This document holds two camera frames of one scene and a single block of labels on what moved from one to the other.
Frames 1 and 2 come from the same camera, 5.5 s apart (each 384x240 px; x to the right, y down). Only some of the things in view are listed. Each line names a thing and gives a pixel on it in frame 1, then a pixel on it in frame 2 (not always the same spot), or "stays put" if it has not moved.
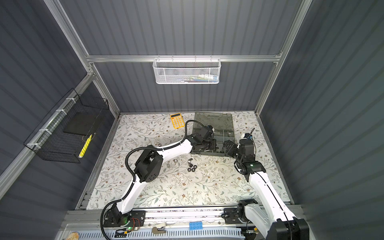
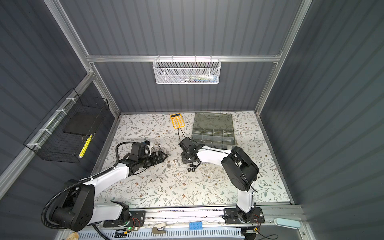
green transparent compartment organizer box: x=222 y=125 stays put
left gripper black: x=214 y=144 → x=155 y=160
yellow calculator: x=177 y=120 stays put
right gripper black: x=234 y=146 → x=184 y=159
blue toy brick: x=195 y=225 stays put
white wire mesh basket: x=186 y=71 stays put
